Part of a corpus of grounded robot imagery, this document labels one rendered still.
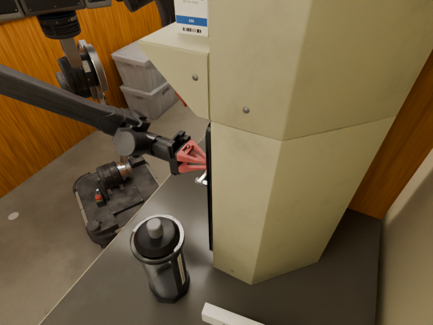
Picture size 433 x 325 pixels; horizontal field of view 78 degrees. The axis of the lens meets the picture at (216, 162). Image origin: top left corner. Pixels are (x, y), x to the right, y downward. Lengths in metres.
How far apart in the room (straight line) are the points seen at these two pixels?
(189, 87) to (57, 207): 2.07
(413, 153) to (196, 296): 0.65
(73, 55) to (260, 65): 1.02
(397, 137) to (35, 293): 1.95
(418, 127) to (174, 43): 0.59
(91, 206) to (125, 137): 1.33
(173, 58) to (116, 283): 0.59
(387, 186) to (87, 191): 1.74
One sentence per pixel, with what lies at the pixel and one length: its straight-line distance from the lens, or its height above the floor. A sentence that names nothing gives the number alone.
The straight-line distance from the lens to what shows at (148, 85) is 2.77.
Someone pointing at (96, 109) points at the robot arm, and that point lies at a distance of 0.70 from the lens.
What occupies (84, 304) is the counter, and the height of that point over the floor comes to 0.94.
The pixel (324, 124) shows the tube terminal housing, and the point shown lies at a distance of 0.40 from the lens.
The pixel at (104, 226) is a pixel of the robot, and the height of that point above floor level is 0.28.
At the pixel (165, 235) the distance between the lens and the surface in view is 0.55.
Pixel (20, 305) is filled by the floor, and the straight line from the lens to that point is 2.06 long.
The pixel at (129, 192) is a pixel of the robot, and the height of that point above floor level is 0.26.
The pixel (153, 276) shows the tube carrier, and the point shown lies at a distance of 0.63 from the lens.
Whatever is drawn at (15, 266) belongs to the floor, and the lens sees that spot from 2.22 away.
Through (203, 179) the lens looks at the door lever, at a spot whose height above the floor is 1.21.
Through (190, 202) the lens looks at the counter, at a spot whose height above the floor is 0.94.
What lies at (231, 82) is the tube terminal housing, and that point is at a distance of 0.36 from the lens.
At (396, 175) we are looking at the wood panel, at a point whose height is 1.12.
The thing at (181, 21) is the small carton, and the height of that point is 1.53.
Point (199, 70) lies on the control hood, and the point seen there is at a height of 1.49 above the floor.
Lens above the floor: 1.64
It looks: 43 degrees down
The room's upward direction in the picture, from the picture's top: straight up
